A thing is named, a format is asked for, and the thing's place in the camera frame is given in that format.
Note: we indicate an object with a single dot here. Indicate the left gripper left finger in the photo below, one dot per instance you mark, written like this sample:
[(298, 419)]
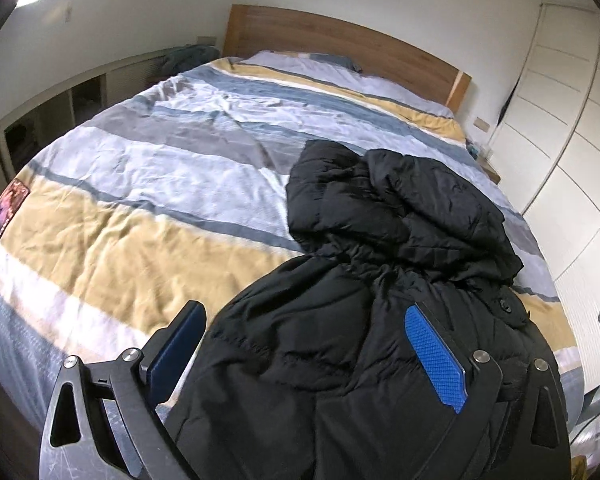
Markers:
[(102, 421)]

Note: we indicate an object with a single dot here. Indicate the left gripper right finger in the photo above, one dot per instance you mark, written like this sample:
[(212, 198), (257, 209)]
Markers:
[(469, 383)]

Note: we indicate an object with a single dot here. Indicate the black puffer jacket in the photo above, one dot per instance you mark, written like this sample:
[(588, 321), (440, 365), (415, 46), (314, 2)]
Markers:
[(308, 374)]

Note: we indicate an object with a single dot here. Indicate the dark green clothes pile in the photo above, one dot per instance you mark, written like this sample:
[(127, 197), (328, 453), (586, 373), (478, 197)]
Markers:
[(186, 58)]

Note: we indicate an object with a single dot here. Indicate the white wardrobe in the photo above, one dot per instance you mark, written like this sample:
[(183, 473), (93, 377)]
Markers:
[(547, 153)]

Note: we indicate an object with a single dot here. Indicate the smartphone with lit screen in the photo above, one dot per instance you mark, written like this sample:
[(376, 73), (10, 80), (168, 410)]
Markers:
[(11, 200)]

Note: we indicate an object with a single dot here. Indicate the striped duvet cover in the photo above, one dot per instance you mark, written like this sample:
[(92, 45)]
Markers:
[(179, 193)]

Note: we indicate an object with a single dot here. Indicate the white open shelf unit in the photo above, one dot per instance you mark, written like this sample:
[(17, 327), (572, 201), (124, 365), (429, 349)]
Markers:
[(31, 118)]

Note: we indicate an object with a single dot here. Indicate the light grey pillow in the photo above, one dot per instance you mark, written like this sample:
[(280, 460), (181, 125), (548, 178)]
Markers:
[(298, 63)]

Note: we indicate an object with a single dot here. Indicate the wooden headboard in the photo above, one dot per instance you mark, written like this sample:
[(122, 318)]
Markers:
[(251, 29)]

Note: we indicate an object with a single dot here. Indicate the wall socket beside headboard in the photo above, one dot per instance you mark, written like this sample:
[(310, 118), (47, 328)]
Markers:
[(482, 124)]

